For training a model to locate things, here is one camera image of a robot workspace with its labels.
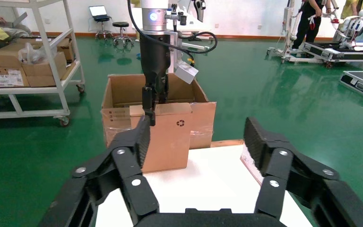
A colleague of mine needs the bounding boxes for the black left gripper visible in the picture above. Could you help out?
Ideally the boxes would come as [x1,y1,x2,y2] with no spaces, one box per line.
[139,31,172,127]

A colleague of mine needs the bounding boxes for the grey laptop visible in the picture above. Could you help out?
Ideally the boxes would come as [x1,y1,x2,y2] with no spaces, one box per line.
[0,12,29,29]

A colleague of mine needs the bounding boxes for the long black platform case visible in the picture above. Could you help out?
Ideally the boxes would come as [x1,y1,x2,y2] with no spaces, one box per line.
[300,41,363,63]

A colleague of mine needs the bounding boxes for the cardboard box with shipping label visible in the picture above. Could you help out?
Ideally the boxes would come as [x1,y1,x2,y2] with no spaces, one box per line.
[0,64,31,88]

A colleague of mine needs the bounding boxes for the white wheeled lifting frame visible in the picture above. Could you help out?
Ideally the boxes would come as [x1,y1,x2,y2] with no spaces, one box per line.
[266,0,326,65]

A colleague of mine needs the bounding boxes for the black round stool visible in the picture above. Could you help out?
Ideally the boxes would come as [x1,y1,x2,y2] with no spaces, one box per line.
[112,21,135,48]

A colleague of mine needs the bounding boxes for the plain cardboard box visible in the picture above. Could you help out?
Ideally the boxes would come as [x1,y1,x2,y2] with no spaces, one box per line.
[0,44,29,68]
[22,52,68,87]
[17,37,76,62]

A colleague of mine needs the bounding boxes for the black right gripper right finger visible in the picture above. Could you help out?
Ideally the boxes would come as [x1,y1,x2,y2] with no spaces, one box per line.
[243,116,363,227]

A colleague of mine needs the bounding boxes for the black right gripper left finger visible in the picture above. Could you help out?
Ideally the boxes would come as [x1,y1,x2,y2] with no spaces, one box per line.
[37,115,160,227]

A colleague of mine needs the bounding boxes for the open laptop white screen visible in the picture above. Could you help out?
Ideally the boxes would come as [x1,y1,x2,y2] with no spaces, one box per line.
[88,5,112,23]

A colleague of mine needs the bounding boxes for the clear plastic bag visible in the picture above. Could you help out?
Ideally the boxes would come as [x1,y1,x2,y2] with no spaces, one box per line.
[18,42,57,65]

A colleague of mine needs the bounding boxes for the thick black hose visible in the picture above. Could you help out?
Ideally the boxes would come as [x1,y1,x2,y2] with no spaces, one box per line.
[176,31,218,54]

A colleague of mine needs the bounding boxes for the small cardboard box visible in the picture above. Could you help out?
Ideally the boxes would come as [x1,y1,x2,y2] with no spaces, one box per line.
[129,103,193,174]

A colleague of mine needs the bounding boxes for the grey wrist camera housing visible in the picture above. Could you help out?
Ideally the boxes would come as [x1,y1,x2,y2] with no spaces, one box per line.
[169,29,199,85]

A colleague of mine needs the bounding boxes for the standing person black clothes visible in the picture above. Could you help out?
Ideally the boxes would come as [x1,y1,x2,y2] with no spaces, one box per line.
[291,0,332,51]

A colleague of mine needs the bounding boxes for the large open cardboard box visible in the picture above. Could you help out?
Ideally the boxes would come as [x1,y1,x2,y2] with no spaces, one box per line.
[100,73,217,150]

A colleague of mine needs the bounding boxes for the white wheeled shelf cart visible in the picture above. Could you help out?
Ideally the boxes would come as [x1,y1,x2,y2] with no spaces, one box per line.
[0,0,86,128]

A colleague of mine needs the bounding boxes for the thin black yellow-tagged cable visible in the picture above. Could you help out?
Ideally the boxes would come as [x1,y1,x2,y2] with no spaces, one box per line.
[127,0,198,65]

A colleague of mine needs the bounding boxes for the standing person yellow shirt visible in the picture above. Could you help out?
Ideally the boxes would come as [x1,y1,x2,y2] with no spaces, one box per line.
[340,0,363,19]

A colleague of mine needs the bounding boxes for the white label sign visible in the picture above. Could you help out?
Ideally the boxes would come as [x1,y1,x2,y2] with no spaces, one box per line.
[240,143,264,186]

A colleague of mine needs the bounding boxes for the black grey device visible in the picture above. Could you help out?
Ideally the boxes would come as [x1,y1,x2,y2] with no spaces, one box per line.
[193,0,207,23]

